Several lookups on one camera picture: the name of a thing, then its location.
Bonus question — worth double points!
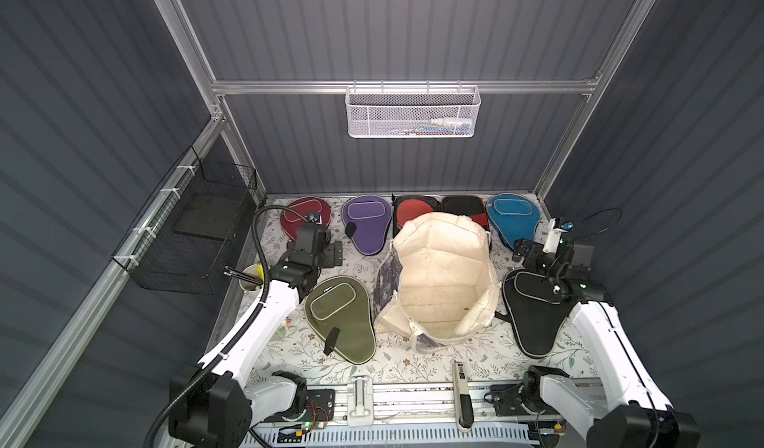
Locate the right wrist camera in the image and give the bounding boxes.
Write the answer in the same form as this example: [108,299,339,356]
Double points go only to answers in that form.
[542,218,574,254]

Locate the black wire side basket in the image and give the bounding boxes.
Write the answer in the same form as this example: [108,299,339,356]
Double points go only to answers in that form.
[113,151,258,296]

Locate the white vented floor panel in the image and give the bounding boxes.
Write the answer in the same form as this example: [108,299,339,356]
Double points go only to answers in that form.
[243,422,540,447]

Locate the red ping pong paddle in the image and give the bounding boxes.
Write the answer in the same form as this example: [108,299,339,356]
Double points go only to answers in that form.
[393,195,441,236]

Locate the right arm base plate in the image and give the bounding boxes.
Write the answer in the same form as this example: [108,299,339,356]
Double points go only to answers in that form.
[483,384,538,416]

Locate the maroon red paddle case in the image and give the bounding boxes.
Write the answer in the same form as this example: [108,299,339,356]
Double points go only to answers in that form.
[280,197,331,241]

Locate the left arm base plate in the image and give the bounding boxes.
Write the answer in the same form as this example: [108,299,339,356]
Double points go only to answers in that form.
[274,390,336,422]

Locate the cup with yellow item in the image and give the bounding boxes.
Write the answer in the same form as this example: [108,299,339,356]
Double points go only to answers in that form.
[239,263,264,292]

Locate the black paddle case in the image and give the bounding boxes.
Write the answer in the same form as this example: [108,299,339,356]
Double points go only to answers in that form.
[495,269,575,360]

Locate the purple pouch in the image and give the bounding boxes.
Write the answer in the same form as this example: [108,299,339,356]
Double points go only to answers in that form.
[341,195,393,256]

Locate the red black ping pong set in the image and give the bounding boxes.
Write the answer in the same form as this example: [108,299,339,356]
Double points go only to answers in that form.
[441,195,491,231]

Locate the black white handheld device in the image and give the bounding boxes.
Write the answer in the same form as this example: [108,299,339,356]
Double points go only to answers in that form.
[453,360,475,432]

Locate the white bracket on rail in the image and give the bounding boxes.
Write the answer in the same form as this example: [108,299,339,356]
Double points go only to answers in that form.
[346,376,375,427]

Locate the white wire wall basket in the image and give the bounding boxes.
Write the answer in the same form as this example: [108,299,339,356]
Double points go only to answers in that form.
[344,85,481,139]

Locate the left black corrugated cable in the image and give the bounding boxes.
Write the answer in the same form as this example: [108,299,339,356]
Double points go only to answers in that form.
[141,204,308,448]

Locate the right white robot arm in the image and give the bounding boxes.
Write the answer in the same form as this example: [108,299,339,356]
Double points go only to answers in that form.
[501,239,700,447]

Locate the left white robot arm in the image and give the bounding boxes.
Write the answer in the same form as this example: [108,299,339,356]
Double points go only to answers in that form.
[158,222,341,447]

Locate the right thin black cable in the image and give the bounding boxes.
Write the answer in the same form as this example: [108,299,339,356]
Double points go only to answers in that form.
[566,207,624,243]

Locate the cream canvas tote bag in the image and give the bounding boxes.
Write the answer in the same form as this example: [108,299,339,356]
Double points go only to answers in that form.
[371,212,501,353]

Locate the olive green paddle case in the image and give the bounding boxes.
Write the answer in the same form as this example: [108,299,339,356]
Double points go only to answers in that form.
[304,276,377,366]

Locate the blue paddle case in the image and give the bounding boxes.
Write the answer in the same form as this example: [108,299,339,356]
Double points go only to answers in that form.
[487,195,540,251]

